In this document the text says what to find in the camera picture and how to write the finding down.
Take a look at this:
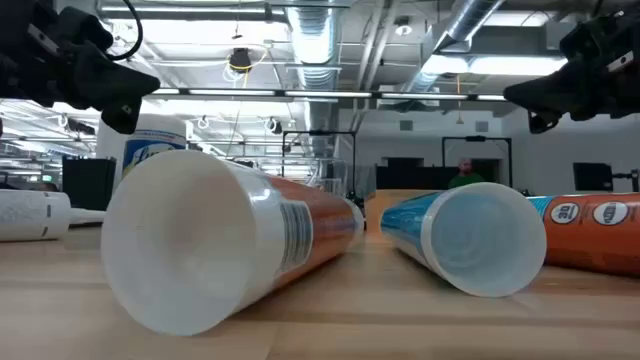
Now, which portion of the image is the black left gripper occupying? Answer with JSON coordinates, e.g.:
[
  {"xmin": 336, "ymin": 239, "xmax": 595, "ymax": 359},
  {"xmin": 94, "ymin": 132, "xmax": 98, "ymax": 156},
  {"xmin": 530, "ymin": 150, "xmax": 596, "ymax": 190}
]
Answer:
[{"xmin": 0, "ymin": 0, "xmax": 161, "ymax": 135}]

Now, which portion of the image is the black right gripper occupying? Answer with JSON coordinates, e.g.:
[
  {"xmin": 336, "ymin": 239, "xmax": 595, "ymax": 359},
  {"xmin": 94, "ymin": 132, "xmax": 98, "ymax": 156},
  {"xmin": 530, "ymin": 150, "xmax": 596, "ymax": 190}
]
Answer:
[{"xmin": 503, "ymin": 9, "xmax": 640, "ymax": 135}]

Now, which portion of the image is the hanging cable reel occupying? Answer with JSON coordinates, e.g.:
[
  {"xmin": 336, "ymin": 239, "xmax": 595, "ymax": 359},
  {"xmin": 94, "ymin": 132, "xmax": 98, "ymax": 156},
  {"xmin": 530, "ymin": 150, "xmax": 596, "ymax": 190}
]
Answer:
[{"xmin": 227, "ymin": 47, "xmax": 254, "ymax": 75}]

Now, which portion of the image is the long ceiling light bar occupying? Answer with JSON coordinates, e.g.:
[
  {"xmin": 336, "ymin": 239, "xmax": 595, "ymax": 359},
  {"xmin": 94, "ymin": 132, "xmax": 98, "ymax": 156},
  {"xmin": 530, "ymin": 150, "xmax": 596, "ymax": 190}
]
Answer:
[{"xmin": 149, "ymin": 87, "xmax": 507, "ymax": 101}]

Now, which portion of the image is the Lysol wipes canister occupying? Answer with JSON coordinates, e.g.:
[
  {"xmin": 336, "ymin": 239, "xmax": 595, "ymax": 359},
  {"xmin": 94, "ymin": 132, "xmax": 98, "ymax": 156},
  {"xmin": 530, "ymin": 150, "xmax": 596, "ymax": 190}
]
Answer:
[{"xmin": 119, "ymin": 113, "xmax": 188, "ymax": 180}]

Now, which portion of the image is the black monitor stand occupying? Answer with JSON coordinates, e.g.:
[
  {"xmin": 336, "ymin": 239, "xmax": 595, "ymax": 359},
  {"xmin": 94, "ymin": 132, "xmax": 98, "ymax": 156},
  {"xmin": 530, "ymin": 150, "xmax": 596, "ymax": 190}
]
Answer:
[{"xmin": 612, "ymin": 168, "xmax": 640, "ymax": 194}]

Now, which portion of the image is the silver ribbed air duct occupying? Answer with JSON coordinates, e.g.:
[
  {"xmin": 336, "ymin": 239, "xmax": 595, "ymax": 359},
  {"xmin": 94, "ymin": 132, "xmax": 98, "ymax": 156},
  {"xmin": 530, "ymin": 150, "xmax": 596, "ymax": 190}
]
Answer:
[{"xmin": 285, "ymin": 0, "xmax": 346, "ymax": 156}]

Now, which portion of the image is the black box cabinet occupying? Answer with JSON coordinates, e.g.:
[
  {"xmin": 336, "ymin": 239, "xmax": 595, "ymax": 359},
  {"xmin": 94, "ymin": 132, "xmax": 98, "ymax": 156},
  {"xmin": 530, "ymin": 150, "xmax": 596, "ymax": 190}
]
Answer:
[{"xmin": 62, "ymin": 157, "xmax": 117, "ymax": 211}]

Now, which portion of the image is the silver smooth air duct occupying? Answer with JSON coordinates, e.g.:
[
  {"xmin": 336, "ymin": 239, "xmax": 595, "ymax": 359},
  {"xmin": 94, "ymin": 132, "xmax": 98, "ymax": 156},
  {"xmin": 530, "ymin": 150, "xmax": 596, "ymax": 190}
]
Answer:
[{"xmin": 399, "ymin": 0, "xmax": 504, "ymax": 94}]

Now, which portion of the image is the person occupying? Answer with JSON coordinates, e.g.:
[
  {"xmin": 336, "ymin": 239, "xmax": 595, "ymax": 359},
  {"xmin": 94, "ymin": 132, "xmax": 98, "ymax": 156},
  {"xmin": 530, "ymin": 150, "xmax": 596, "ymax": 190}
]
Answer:
[{"xmin": 447, "ymin": 157, "xmax": 486, "ymax": 190}]

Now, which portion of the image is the black station frame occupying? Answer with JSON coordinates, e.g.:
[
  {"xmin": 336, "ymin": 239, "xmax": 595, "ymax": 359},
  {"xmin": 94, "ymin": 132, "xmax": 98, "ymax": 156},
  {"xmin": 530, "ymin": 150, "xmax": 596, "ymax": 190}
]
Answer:
[{"xmin": 441, "ymin": 135, "xmax": 514, "ymax": 189}]

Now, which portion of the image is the blue silicone tube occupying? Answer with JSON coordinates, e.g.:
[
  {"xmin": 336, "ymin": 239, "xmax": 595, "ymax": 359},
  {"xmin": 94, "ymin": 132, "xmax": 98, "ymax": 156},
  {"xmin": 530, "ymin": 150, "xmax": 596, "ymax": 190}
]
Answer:
[{"xmin": 379, "ymin": 181, "xmax": 548, "ymax": 299}]

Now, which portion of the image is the black low partition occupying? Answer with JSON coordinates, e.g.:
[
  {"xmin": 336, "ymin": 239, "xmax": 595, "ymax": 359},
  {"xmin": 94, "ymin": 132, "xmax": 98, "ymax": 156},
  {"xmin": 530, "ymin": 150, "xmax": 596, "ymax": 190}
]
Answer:
[{"xmin": 375, "ymin": 157, "xmax": 501, "ymax": 190}]

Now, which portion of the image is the black monitor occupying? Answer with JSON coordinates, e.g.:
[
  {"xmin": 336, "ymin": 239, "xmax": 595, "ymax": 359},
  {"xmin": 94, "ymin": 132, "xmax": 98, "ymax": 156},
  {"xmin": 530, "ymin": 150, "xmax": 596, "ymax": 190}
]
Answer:
[{"xmin": 572, "ymin": 162, "xmax": 614, "ymax": 192}]

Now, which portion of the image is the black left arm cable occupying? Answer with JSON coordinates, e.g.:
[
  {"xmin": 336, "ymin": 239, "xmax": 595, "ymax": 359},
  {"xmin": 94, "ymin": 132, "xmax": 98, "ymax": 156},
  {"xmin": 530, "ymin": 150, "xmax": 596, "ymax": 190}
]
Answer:
[{"xmin": 106, "ymin": 0, "xmax": 145, "ymax": 63}]

